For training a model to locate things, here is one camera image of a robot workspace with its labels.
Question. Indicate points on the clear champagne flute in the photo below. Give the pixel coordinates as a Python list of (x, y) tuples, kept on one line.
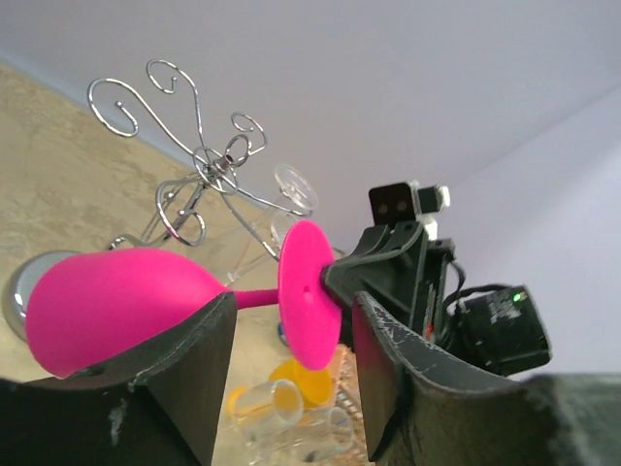
[(253, 252), (296, 197)]

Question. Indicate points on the pink plastic wine glass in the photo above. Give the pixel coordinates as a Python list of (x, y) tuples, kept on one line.
[(90, 307)]

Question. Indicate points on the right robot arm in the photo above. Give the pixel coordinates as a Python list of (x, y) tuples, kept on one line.
[(495, 327)]

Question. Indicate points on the clear wine glass right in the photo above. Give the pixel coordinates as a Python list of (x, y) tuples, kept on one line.
[(321, 435)]

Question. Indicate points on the clear wine glass left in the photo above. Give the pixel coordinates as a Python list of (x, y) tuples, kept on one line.
[(265, 410)]

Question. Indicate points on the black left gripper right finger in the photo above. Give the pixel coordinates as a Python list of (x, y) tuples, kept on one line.
[(423, 406)]

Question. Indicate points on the chrome wine glass rack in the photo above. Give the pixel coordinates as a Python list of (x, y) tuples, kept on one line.
[(114, 176)]

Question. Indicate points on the clear wine glass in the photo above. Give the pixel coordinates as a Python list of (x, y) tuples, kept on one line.
[(265, 410), (321, 435)]

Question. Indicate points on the yellow plastic wine glass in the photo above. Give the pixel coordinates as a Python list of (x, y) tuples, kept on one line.
[(316, 387)]

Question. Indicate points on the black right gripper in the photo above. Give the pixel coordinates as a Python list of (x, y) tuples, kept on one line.
[(401, 267)]

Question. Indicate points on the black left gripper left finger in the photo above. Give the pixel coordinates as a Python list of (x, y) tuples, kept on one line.
[(155, 404)]

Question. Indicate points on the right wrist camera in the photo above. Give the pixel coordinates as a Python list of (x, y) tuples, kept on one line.
[(405, 201)]

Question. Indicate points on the orange plastic basket rack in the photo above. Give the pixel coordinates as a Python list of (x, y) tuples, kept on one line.
[(343, 371)]

